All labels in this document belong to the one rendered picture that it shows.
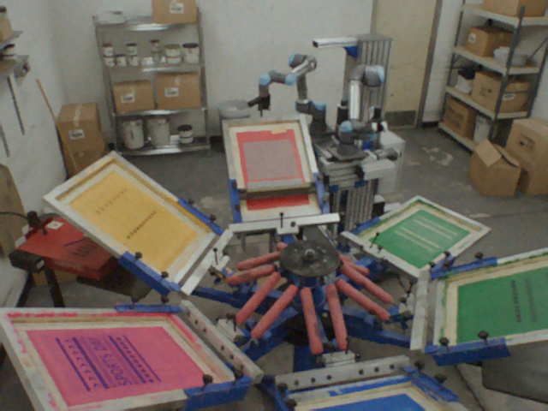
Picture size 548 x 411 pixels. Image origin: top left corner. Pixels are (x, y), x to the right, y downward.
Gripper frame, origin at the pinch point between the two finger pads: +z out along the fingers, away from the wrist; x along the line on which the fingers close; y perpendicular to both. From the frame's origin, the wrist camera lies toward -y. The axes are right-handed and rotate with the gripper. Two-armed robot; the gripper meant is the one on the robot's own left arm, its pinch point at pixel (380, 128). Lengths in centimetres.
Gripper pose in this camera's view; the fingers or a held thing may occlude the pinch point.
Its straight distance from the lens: 291.6
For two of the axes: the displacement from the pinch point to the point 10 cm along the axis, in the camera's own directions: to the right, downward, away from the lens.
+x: -9.9, 0.8, 1.2
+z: -0.6, 5.1, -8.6
